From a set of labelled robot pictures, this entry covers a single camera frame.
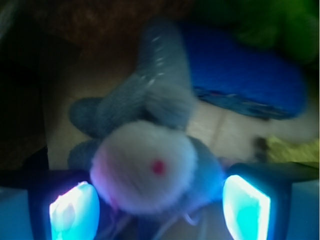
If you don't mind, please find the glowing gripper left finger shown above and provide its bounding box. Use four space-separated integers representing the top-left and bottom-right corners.
0 170 100 240

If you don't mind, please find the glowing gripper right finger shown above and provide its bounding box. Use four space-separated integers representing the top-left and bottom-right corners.
222 162 320 240

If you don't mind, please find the gray plush donkey toy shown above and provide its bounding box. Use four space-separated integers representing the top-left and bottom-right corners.
68 18 225 218

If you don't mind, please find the yellow microfiber cloth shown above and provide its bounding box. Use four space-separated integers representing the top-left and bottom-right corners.
266 135 320 164

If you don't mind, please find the blue block near donkey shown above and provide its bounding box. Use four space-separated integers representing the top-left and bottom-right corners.
179 22 307 120

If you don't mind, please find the brown paper bag bin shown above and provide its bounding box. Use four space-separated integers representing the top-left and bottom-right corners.
0 0 319 170

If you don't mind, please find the green plush toy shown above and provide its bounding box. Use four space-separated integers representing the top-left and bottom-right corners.
227 0 320 65

